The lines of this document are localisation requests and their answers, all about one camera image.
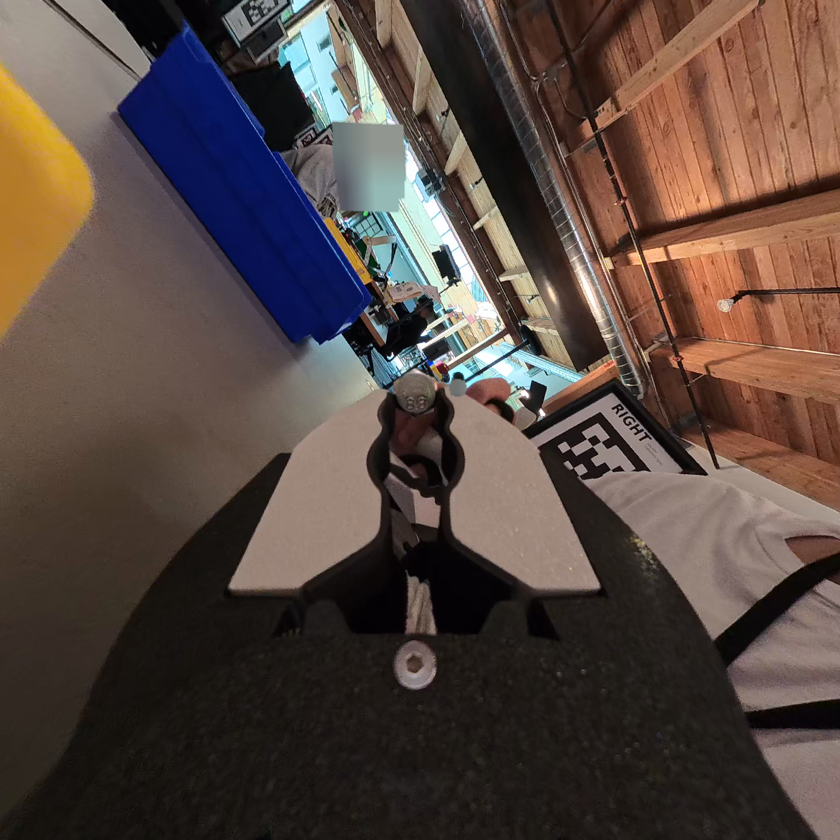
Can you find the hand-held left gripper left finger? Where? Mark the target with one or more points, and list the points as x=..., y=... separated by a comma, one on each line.
x=315, y=512

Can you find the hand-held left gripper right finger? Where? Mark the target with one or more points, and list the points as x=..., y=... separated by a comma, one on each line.
x=518, y=518

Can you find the steel hex bolt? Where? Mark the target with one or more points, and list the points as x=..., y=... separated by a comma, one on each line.
x=415, y=397

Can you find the blue plastic bin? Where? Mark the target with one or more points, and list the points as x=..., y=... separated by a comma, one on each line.
x=229, y=197

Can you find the yellow plastic bin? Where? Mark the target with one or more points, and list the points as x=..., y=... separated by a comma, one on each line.
x=33, y=197

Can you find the grey desk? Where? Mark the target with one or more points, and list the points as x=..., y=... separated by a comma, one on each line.
x=164, y=394

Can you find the person's right hand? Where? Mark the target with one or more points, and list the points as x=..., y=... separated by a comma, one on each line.
x=489, y=392

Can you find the black-framed marker sign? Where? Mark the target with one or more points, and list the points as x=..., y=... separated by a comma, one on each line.
x=590, y=446
x=259, y=13

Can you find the person's white shirt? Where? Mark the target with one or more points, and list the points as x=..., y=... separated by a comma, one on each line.
x=689, y=544

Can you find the black studio light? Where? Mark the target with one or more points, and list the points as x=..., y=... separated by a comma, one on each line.
x=446, y=262

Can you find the black ceiling beam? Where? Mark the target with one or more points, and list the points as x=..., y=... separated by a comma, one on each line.
x=492, y=164

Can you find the silver spiral duct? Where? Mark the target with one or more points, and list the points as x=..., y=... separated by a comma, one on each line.
x=556, y=203

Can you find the black pipe wall lamp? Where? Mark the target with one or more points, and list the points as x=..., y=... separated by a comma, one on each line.
x=724, y=305

